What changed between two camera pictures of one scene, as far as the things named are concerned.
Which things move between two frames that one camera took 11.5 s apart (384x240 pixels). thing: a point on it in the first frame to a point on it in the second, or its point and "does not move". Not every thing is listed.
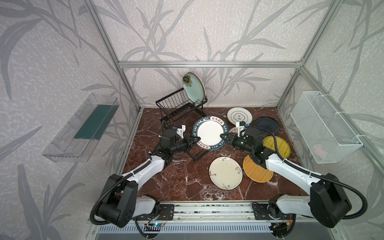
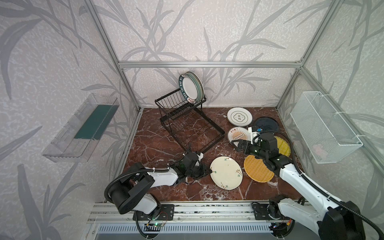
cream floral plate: x=225 y=173 does not move
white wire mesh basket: x=327 y=137 does not move
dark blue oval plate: x=267 y=123 does not move
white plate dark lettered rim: x=209 y=129 to x=189 y=88
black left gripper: x=188 y=143 to x=203 y=168
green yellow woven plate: x=283 y=147 does not move
